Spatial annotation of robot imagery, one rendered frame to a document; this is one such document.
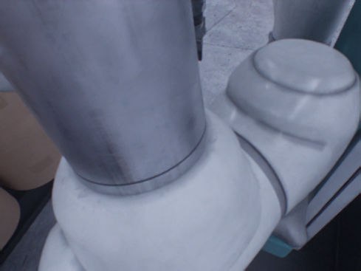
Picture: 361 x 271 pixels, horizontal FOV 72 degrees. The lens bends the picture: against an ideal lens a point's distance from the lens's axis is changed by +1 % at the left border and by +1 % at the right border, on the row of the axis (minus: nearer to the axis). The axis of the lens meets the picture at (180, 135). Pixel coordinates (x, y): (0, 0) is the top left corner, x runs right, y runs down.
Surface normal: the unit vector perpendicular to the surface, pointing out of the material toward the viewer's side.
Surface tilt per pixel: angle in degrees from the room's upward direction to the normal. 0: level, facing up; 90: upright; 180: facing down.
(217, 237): 77
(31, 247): 0
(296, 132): 85
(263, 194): 47
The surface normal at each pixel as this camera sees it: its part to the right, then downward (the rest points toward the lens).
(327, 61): 0.01, -0.70
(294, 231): 0.00, -0.45
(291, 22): -0.76, 0.53
